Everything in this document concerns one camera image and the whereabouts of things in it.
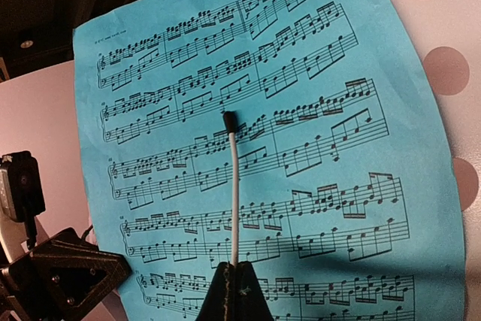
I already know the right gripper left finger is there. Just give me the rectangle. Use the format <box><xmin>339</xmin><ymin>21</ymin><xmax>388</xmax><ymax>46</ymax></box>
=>
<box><xmin>196</xmin><ymin>262</ymin><xmax>230</xmax><ymax>321</ymax></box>

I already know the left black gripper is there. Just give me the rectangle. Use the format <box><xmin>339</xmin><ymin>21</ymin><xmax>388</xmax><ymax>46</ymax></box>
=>
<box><xmin>1</xmin><ymin>228</ymin><xmax>132</xmax><ymax>320</ymax></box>

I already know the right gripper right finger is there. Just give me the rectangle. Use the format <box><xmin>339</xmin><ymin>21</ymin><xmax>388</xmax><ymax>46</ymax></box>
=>
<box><xmin>232</xmin><ymin>262</ymin><xmax>274</xmax><ymax>321</ymax></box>

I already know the blue sheet music page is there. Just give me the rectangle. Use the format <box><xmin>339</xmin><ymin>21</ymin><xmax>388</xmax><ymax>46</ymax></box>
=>
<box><xmin>73</xmin><ymin>0</ymin><xmax>465</xmax><ymax>320</ymax></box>

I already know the purple sheet music page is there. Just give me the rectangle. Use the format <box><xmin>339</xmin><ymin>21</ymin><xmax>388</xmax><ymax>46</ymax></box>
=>
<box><xmin>0</xmin><ymin>59</ymin><xmax>131</xmax><ymax>321</ymax></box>

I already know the light blue music stand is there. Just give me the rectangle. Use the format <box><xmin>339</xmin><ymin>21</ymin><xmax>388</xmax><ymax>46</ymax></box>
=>
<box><xmin>219</xmin><ymin>0</ymin><xmax>481</xmax><ymax>321</ymax></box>

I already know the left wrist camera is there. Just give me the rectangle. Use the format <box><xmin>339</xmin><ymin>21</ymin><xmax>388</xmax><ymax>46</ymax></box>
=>
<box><xmin>1</xmin><ymin>150</ymin><xmax>46</xmax><ymax>263</ymax></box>

